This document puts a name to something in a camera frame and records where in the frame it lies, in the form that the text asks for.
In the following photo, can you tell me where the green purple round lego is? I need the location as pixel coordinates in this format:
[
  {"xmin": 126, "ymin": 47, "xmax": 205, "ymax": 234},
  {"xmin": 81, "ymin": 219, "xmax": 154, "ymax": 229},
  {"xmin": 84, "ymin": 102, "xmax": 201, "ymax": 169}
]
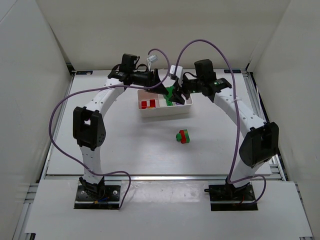
[{"xmin": 163, "ymin": 86, "xmax": 177, "ymax": 107}]

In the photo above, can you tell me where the red green watermelon lego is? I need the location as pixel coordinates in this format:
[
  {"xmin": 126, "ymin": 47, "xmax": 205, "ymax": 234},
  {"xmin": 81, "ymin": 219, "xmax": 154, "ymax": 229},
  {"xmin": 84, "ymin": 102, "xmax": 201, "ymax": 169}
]
[{"xmin": 141, "ymin": 101, "xmax": 148, "ymax": 109}]

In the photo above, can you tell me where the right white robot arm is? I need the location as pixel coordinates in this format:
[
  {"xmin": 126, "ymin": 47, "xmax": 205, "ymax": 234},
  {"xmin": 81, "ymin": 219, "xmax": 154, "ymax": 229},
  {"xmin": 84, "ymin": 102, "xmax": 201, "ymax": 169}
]
[{"xmin": 169, "ymin": 59, "xmax": 279, "ymax": 199}]

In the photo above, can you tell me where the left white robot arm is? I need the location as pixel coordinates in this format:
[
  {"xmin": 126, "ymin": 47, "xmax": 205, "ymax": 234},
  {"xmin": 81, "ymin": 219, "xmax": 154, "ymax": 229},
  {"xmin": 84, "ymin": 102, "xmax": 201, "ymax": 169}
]
[{"xmin": 73, "ymin": 54, "xmax": 168, "ymax": 200}]

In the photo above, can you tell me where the white divided plastic container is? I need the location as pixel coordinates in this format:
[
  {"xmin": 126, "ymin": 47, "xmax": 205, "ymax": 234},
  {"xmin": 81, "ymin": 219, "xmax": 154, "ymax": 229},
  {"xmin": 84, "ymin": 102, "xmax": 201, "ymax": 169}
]
[{"xmin": 137, "ymin": 89, "xmax": 193, "ymax": 118}]

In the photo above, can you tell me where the green red lego stack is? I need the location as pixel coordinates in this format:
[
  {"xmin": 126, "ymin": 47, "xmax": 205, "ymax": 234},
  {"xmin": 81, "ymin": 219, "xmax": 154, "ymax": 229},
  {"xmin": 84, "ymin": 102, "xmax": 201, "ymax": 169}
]
[{"xmin": 175, "ymin": 129, "xmax": 190, "ymax": 144}]

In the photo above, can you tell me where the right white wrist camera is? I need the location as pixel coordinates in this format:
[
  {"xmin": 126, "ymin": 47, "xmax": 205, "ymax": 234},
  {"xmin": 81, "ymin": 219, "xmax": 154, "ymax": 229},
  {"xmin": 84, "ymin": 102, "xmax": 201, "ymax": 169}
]
[{"xmin": 169, "ymin": 65, "xmax": 184, "ymax": 81}]

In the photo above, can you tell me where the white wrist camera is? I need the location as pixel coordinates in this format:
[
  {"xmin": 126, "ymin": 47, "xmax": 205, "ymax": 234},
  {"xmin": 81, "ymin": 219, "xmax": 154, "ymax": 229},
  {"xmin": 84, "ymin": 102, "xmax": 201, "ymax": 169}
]
[
  {"xmin": 169, "ymin": 65, "xmax": 184, "ymax": 81},
  {"xmin": 146, "ymin": 55, "xmax": 158, "ymax": 68}
]

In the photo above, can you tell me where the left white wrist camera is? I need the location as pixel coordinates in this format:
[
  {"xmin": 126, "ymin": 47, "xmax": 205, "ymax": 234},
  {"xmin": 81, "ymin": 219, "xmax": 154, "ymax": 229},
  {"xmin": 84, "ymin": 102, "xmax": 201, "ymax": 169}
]
[{"xmin": 146, "ymin": 55, "xmax": 158, "ymax": 68}]

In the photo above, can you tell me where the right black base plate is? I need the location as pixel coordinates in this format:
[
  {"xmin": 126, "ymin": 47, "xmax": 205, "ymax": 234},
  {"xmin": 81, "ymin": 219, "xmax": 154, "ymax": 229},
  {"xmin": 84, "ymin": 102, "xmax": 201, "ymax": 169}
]
[{"xmin": 204, "ymin": 183, "xmax": 258, "ymax": 212}]

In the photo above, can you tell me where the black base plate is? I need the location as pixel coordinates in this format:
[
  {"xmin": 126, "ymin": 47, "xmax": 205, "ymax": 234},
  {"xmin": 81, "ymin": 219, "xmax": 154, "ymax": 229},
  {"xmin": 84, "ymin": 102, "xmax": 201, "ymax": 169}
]
[
  {"xmin": 204, "ymin": 183, "xmax": 258, "ymax": 212},
  {"xmin": 73, "ymin": 183, "xmax": 121, "ymax": 210}
]

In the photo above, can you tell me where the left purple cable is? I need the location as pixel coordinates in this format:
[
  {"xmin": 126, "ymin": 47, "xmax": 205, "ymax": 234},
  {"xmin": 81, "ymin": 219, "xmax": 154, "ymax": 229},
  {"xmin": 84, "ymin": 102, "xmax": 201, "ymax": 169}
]
[{"xmin": 48, "ymin": 48, "xmax": 170, "ymax": 210}]

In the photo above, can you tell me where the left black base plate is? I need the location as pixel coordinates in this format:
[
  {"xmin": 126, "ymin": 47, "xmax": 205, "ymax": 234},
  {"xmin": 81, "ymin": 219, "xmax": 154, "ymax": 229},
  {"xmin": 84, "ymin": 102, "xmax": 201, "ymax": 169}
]
[{"xmin": 73, "ymin": 183, "xmax": 121, "ymax": 210}]

